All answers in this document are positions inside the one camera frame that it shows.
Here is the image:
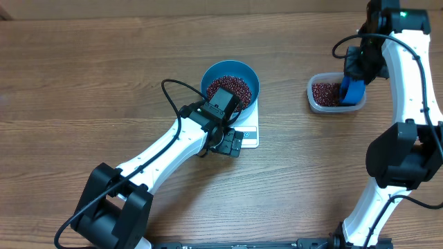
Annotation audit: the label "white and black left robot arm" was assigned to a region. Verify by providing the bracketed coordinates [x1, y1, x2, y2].
[71, 88, 243, 248]

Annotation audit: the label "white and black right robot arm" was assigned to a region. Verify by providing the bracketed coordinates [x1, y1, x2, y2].
[326, 1, 442, 248]

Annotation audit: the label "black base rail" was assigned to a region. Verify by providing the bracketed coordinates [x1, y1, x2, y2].
[152, 239, 329, 249]

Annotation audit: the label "red beans in bowl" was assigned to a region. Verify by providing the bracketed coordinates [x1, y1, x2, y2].
[206, 75, 252, 110]

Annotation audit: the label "clear plastic container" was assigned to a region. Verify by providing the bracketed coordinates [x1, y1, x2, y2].
[307, 73, 366, 113]

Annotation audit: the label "white digital kitchen scale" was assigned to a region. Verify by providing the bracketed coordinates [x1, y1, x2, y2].
[231, 100, 260, 149]

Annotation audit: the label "teal blue bowl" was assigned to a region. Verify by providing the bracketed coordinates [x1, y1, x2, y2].
[200, 60, 260, 122]

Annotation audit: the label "blue plastic measuring scoop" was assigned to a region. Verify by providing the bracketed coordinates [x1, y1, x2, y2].
[339, 76, 365, 106]

